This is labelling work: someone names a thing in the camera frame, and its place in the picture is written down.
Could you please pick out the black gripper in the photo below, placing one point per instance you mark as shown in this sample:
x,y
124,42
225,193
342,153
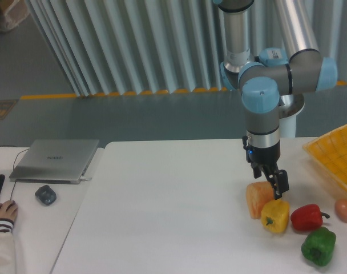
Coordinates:
x,y
264,161

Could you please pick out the orange triangular bread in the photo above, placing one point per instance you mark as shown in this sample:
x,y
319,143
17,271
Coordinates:
x,y
257,195

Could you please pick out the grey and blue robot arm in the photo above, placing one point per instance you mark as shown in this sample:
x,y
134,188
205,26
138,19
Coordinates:
x,y
297,69

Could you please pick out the forearm in white sleeve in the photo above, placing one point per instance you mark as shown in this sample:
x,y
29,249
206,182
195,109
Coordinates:
x,y
7,247

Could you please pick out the yellow woven basket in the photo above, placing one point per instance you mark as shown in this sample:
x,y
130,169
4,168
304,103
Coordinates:
x,y
329,151

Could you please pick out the person's hand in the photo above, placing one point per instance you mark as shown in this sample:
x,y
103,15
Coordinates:
x,y
7,212

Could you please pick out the yellow bell pepper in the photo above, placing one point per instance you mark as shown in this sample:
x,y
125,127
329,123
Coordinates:
x,y
275,216

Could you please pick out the red bell pepper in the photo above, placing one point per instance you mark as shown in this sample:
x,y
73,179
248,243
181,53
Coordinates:
x,y
308,218

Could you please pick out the brown egg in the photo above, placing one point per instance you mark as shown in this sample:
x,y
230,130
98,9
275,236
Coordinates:
x,y
340,208

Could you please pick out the green bell pepper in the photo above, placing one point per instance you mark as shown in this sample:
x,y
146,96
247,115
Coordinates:
x,y
318,246

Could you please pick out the white folding partition screen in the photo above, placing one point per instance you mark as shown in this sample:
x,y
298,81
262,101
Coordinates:
x,y
126,46

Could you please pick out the silver closed laptop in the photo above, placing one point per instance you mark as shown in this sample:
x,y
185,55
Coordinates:
x,y
55,161

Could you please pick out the dark small case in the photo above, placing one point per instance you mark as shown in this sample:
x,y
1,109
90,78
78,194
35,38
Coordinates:
x,y
46,195

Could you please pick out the brown cardboard box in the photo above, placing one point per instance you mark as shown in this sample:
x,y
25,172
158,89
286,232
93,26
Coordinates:
x,y
12,14

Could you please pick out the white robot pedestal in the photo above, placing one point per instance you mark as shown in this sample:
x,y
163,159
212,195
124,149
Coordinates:
x,y
289,108

